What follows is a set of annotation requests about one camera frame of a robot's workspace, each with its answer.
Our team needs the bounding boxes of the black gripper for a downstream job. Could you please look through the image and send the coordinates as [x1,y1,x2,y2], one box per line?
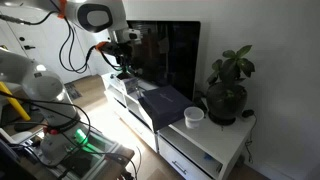
[99,42,132,66]

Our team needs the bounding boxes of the yellow metal pole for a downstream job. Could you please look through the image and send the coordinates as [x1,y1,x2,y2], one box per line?
[0,82,31,121]

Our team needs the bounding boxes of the large black television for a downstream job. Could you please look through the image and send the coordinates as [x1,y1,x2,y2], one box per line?
[128,20,201,100]

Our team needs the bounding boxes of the white tv stand cabinet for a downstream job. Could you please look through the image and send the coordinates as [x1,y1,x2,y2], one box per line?
[102,73,256,180]

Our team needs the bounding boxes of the white plastic cup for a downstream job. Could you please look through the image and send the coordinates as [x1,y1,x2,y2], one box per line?
[184,107,204,129]

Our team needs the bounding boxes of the black power adapter with cable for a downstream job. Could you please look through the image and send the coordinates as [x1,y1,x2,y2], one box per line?
[242,109,257,163]

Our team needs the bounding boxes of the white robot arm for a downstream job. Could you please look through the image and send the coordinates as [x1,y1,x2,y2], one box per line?
[0,0,139,166]

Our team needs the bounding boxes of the dark navy flat box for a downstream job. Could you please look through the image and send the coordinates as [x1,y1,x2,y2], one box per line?
[138,86,193,130]

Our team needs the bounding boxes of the potted green plant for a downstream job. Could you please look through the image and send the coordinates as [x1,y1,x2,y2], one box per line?
[206,45,255,126]

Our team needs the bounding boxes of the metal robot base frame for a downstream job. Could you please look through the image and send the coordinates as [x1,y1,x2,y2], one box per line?
[21,130,137,180]

